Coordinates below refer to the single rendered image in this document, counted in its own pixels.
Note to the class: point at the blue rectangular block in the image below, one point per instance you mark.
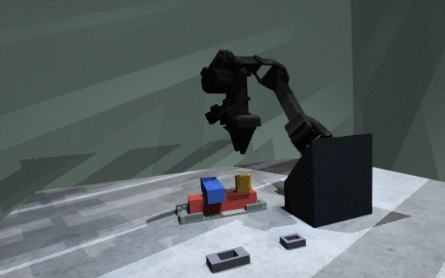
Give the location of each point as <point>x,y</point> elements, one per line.
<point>213,190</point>

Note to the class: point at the dark grey square frame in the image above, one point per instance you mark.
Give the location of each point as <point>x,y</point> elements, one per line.
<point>292,241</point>

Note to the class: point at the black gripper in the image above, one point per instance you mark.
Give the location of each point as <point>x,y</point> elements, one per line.
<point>243,124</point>

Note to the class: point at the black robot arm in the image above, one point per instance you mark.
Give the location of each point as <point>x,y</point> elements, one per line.
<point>228,73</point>

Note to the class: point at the yellow block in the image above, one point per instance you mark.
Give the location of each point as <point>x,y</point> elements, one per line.
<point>243,183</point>

